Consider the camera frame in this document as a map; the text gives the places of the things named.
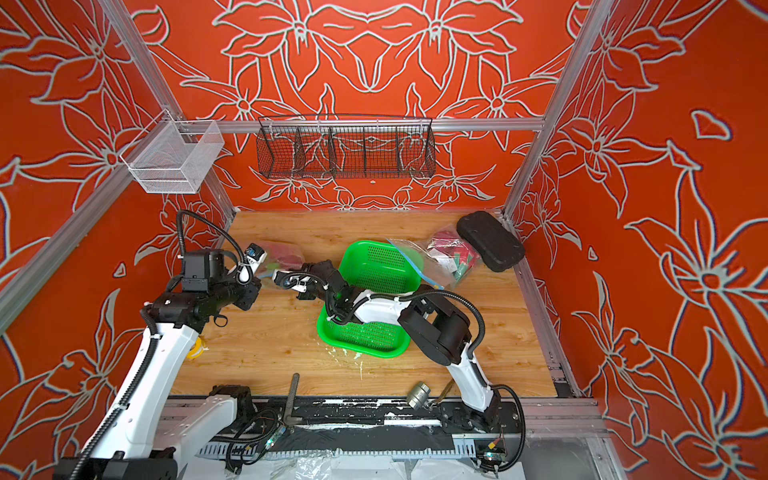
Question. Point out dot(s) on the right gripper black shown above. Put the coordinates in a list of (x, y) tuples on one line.
[(308, 282)]

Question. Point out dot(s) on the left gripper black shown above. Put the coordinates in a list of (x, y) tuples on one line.
[(251, 290)]

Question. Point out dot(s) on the pink dragon fruit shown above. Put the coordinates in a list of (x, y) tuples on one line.
[(453, 253), (282, 256)]

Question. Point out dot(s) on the clear zip bag blue seal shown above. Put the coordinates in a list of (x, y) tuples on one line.
[(265, 276)]

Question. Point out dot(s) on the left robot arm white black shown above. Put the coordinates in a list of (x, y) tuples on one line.
[(126, 444)]

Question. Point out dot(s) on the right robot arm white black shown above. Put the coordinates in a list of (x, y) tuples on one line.
[(446, 327)]

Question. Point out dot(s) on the yellow tape roll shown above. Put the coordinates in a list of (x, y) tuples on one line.
[(198, 349)]

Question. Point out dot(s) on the green plastic perforated basket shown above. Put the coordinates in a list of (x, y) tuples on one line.
[(380, 267)]

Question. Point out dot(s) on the silver metal cylinder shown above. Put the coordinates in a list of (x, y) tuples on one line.
[(419, 396)]

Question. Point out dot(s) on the brass rod tool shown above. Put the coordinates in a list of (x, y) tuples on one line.
[(445, 392)]

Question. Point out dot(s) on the black oval foam pad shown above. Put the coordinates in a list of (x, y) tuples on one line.
[(499, 249)]

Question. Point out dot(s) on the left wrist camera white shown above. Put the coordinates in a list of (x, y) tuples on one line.
[(255, 255)]

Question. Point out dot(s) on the black wire wall basket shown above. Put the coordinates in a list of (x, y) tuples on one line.
[(352, 147)]

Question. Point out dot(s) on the white mesh wall basket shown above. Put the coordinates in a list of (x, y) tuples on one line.
[(169, 156)]

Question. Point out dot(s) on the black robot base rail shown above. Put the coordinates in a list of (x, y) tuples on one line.
[(389, 426)]

